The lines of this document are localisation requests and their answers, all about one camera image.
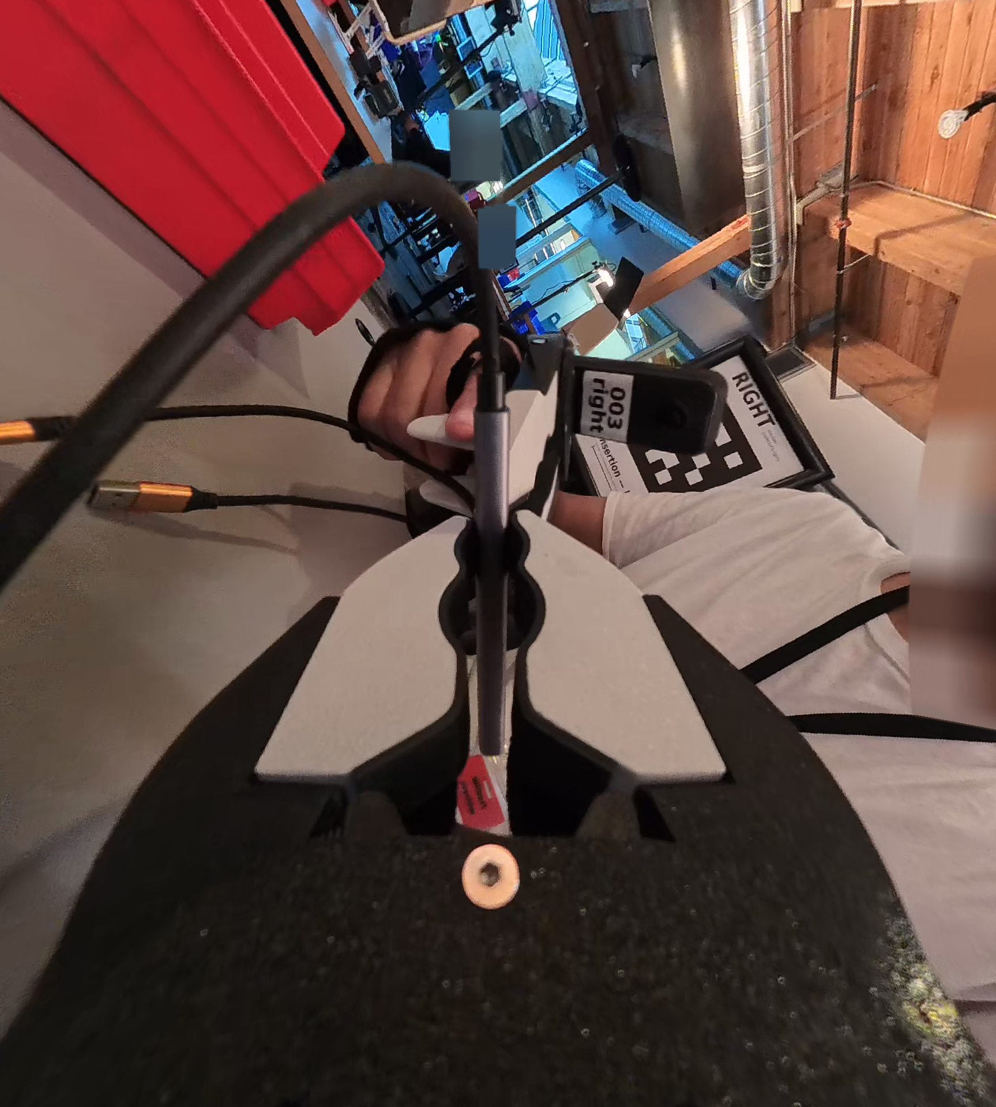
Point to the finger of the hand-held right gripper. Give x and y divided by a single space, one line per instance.
537 424

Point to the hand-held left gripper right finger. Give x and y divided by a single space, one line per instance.
619 666

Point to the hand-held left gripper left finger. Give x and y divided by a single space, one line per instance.
377 657

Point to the grey USB hub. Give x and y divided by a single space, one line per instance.
492 519

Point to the red storage bin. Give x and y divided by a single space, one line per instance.
160 130

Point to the person's right forearm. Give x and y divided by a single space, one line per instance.
575 527

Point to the person's right hand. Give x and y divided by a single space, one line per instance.
411 380

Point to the black framed marker sign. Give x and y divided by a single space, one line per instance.
774 415

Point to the black metal pole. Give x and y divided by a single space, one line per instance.
848 173

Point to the silver ventilation duct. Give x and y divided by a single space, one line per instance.
762 130

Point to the wooden wall shelf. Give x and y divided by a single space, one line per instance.
913 233

